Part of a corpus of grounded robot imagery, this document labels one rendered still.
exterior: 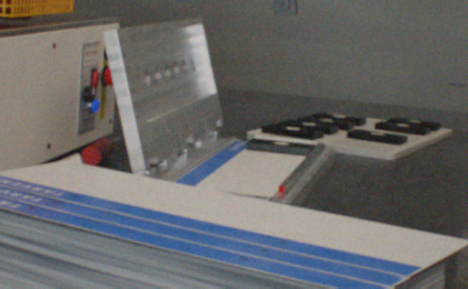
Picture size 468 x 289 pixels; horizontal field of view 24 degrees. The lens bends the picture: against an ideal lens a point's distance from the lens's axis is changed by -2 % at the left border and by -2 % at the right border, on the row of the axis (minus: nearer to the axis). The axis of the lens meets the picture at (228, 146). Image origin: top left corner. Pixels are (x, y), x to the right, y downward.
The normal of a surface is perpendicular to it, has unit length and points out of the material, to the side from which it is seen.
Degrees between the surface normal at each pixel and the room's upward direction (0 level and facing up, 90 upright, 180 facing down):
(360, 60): 90
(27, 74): 90
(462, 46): 90
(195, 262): 90
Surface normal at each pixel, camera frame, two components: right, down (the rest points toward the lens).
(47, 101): 0.97, 0.11
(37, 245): -0.53, 0.10
